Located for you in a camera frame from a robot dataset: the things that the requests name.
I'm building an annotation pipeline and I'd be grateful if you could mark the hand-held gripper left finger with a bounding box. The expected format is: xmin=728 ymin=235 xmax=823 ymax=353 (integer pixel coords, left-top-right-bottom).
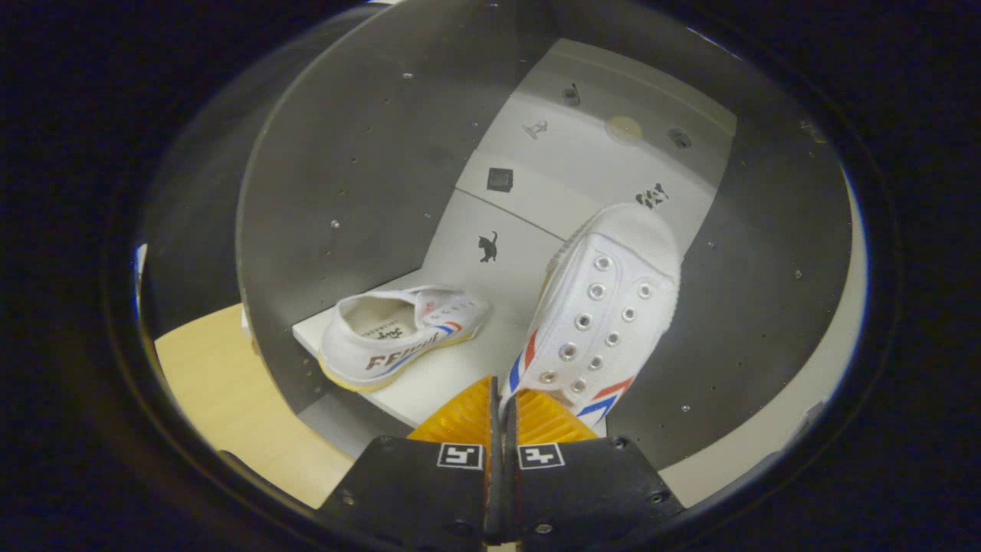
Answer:
xmin=318 ymin=376 xmax=503 ymax=547

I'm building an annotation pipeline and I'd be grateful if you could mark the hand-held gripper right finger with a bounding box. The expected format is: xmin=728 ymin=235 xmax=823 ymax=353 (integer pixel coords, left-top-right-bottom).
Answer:
xmin=502 ymin=387 xmax=685 ymax=547

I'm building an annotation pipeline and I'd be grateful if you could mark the white canvas shoe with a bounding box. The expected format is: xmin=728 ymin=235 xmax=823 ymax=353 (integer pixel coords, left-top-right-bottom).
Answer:
xmin=499 ymin=202 xmax=682 ymax=429
xmin=317 ymin=284 xmax=492 ymax=394

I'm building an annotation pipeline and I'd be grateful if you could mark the dark grey shoe cabinet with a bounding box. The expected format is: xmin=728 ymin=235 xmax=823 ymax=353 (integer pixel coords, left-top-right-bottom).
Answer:
xmin=142 ymin=0 xmax=851 ymax=472

